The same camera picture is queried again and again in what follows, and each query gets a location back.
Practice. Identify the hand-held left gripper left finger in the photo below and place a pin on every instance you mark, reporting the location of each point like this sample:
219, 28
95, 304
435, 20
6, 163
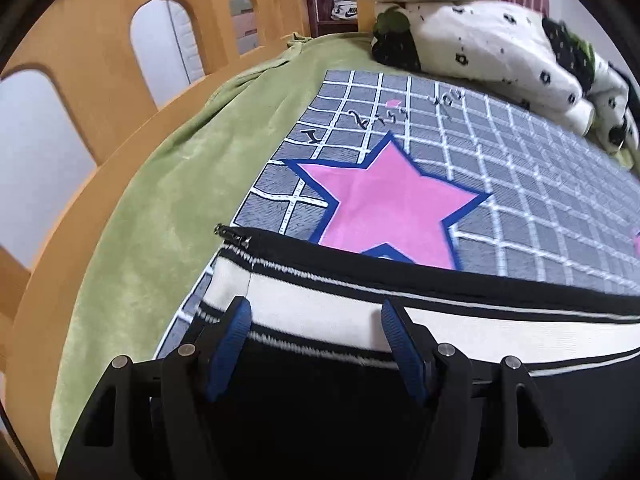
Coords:
227, 350

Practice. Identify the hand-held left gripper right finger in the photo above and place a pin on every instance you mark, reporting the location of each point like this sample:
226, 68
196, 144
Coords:
400, 345

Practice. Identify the black pants with white waistband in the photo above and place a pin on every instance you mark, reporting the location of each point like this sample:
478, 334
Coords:
325, 295

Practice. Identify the green bed sheet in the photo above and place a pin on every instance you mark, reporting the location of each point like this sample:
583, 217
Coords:
150, 210

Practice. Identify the grey checked star blanket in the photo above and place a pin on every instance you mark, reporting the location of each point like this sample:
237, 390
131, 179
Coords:
500, 200

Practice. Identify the white strawberry print quilt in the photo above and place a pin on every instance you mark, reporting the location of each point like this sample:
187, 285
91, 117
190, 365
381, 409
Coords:
475, 40

